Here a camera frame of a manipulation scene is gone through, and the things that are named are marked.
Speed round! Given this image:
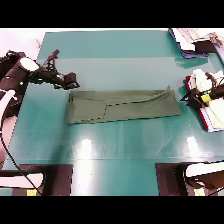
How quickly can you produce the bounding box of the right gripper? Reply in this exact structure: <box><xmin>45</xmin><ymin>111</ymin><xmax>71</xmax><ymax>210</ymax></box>
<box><xmin>187</xmin><ymin>88</ymin><xmax>212</xmax><ymax>108</ymax></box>

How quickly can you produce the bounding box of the white garment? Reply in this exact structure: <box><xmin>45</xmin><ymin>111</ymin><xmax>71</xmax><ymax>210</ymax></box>
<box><xmin>174</xmin><ymin>28</ymin><xmax>224</xmax><ymax>52</ymax></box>
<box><xmin>190</xmin><ymin>68</ymin><xmax>224</xmax><ymax>131</ymax></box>

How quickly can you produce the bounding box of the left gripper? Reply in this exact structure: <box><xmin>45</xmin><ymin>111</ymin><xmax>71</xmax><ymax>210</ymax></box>
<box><xmin>62</xmin><ymin>71</ymin><xmax>81</xmax><ymax>91</ymax></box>

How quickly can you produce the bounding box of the purple garment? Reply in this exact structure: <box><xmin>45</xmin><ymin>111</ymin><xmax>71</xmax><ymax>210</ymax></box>
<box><xmin>167</xmin><ymin>28</ymin><xmax>210</xmax><ymax>60</ymax></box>

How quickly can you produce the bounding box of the olive green garment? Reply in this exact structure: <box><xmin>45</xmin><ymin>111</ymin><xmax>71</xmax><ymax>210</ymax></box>
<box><xmin>65</xmin><ymin>85</ymin><xmax>183</xmax><ymax>126</ymax></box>

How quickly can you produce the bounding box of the black garment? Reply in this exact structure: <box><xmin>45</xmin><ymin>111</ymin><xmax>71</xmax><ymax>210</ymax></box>
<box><xmin>193</xmin><ymin>39</ymin><xmax>218</xmax><ymax>54</ymax></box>

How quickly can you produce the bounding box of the black cable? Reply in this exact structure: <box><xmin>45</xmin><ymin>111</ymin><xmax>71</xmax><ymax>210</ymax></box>
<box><xmin>0</xmin><ymin>126</ymin><xmax>44</xmax><ymax>197</ymax></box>

